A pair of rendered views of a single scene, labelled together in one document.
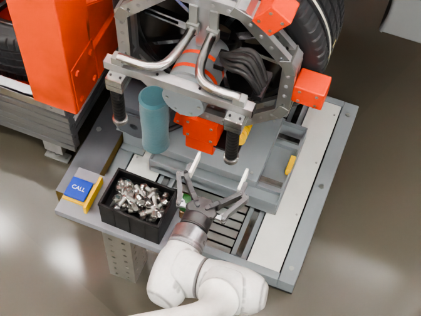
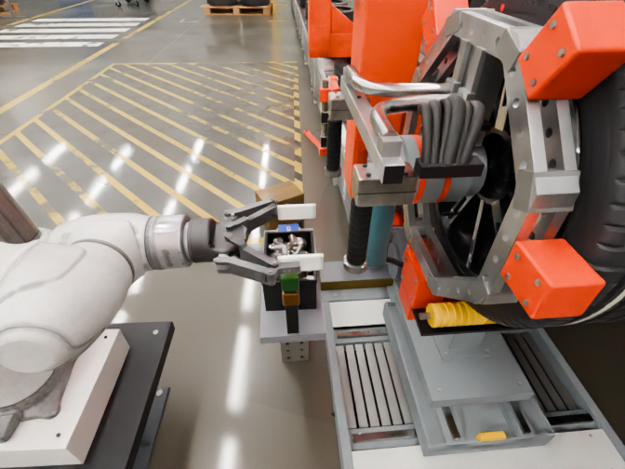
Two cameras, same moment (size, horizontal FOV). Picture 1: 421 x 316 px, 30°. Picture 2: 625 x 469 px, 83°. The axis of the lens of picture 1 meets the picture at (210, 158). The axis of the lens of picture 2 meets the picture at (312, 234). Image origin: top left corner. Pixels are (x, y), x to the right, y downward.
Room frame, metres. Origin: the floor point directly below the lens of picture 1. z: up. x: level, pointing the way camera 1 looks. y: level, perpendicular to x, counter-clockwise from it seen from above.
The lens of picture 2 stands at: (0.88, -0.45, 1.22)
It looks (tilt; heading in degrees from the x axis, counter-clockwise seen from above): 40 degrees down; 66
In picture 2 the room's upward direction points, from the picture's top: straight up
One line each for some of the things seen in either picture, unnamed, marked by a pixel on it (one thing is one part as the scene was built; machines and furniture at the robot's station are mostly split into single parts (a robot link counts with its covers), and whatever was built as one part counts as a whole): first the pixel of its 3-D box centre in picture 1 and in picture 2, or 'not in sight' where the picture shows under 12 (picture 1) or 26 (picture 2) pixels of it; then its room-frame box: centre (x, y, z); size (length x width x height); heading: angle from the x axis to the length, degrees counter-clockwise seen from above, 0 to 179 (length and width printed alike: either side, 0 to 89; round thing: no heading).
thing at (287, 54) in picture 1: (206, 56); (456, 167); (1.42, 0.03, 0.85); 0.54 x 0.07 x 0.54; 71
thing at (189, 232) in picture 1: (188, 239); (174, 241); (0.85, 0.04, 0.83); 0.09 x 0.06 x 0.09; 71
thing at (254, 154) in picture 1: (220, 116); (464, 317); (1.58, -0.03, 0.32); 0.40 x 0.30 x 0.28; 71
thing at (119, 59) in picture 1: (155, 34); (399, 63); (1.34, 0.16, 1.03); 0.19 x 0.18 x 0.11; 161
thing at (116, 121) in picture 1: (118, 104); (333, 146); (1.25, 0.26, 0.83); 0.04 x 0.04 x 0.16
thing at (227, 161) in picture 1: (232, 143); (358, 234); (1.14, -0.06, 0.83); 0.04 x 0.04 x 0.16
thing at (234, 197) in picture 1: (223, 202); (251, 255); (0.96, -0.04, 0.83); 0.11 x 0.01 x 0.04; 119
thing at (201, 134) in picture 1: (208, 118); (434, 285); (1.46, 0.02, 0.48); 0.16 x 0.12 x 0.17; 161
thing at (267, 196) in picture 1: (228, 148); (454, 364); (1.57, -0.07, 0.13); 0.50 x 0.36 x 0.10; 71
